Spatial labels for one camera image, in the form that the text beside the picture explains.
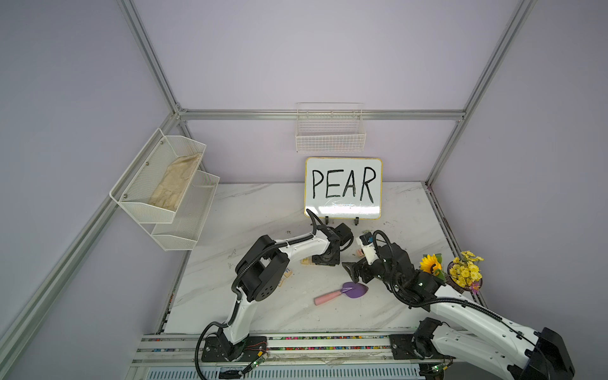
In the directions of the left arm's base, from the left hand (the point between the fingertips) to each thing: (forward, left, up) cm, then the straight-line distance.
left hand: (326, 263), depth 92 cm
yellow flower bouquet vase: (-14, -38, +23) cm, 46 cm away
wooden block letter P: (+1, +8, 0) cm, 8 cm away
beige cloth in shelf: (+21, +53, +29) cm, 64 cm away
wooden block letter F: (-4, +15, -1) cm, 15 cm away
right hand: (-5, -7, +13) cm, 16 cm away
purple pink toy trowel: (-11, -8, +1) cm, 14 cm away
